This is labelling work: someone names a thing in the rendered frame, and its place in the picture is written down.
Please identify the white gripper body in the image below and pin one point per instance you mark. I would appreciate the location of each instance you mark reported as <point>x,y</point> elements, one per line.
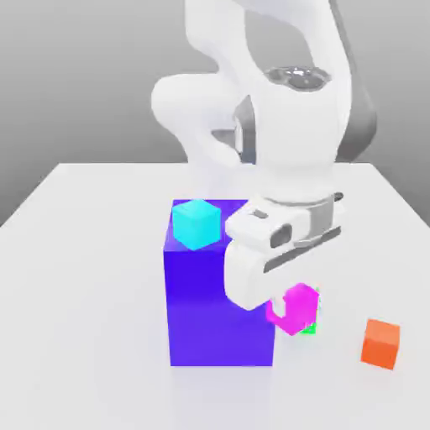
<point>243,278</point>

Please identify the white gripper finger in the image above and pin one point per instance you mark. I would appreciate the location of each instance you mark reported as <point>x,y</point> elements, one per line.
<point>278,307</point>

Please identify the small magenta cube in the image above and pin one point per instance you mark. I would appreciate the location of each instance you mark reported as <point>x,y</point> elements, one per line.
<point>300,307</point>

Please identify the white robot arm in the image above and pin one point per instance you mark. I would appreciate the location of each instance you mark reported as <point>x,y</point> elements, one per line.
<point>295,134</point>

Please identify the small green cube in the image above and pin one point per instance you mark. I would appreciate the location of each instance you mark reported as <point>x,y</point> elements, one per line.
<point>311,329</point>

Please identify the small cyan cube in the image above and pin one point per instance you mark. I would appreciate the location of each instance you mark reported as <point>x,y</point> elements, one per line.
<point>196,223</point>

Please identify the small orange cube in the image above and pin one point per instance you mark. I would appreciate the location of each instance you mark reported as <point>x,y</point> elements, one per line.
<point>381,346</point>

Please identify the large blue box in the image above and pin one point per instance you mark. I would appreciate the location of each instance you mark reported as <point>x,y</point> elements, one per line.
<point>198,302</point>

